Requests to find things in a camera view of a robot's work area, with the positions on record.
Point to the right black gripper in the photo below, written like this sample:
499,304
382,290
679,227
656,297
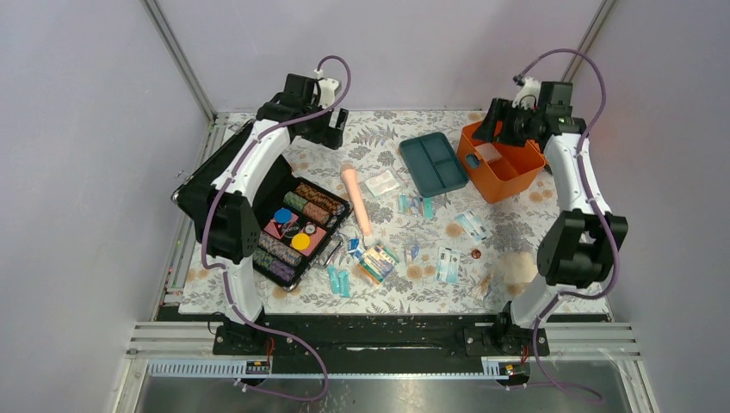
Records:
502,110

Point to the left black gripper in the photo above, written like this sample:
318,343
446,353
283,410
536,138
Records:
330,137

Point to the clear gauze packet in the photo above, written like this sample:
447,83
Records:
383,183

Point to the blue white medicine packet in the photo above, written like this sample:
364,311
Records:
474,226

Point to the colourful plaster box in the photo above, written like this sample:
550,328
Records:
377,262

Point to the cotton swab bundle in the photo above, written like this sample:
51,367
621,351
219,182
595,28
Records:
482,288

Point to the white gauze pad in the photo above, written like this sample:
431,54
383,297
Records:
488,152

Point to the cream cotton ball clump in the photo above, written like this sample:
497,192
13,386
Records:
518,267

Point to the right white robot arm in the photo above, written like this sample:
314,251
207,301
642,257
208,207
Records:
581,248

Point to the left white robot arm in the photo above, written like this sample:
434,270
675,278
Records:
223,205

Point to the orange medicine box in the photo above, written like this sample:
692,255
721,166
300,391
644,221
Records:
506,171

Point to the orange black chip stack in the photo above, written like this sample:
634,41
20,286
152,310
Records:
312,194

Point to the green chip stack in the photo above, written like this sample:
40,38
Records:
295,201

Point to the red white chip stack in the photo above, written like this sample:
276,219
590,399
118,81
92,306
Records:
316,213

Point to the blue poker chip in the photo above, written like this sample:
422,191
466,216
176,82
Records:
283,216

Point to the black poker chip case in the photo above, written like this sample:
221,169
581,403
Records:
274,258

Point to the teal divided tray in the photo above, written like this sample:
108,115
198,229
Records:
433,164

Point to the yellow poker chip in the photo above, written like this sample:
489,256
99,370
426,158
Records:
300,241

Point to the small blue sachets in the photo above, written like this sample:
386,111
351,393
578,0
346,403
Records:
355,248

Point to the blue white sachet packet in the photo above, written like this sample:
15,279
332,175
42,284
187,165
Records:
448,263

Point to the floral table mat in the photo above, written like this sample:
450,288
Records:
371,145

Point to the teal tube pair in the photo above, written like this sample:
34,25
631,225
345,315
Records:
340,281

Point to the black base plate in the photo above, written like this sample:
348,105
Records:
365,344

